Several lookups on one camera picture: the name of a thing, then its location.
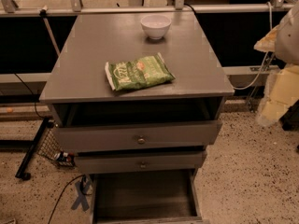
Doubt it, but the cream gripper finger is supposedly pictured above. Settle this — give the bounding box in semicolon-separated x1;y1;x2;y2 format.
256;64;299;127
253;26;278;52

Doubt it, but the green jalapeno chip bag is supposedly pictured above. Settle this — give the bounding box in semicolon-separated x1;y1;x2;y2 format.
105;52;175;91

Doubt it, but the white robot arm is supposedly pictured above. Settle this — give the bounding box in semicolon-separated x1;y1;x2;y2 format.
254;1;299;127

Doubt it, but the grey drawer cabinet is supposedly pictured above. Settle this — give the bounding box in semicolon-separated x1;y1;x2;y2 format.
40;12;234;224

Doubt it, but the middle grey drawer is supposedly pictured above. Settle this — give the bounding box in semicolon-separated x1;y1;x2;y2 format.
75;151;206;174

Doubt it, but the bottom grey open drawer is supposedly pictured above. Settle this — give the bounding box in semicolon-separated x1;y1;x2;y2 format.
91;170;210;224

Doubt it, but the top grey drawer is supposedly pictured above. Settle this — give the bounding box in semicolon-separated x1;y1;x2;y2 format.
54;120;221;153

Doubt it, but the white ceramic bowl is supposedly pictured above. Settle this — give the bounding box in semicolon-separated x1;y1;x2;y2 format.
140;14;172;40

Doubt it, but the small can in basket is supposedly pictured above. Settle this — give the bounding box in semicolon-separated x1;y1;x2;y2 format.
54;151;74;165

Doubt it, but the white hanging cable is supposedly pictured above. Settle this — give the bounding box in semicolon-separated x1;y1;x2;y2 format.
231;1;276;91

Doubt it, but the metal frame rail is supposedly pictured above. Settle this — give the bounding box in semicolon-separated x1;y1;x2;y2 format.
0;0;299;17

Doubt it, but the black floor cable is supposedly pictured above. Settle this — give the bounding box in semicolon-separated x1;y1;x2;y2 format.
46;173;93;224

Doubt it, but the black cable on left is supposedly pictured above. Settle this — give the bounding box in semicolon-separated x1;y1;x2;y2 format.
12;72;48;119

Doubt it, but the black wire mesh basket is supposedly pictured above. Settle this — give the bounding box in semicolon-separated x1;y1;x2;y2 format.
15;118;75;180

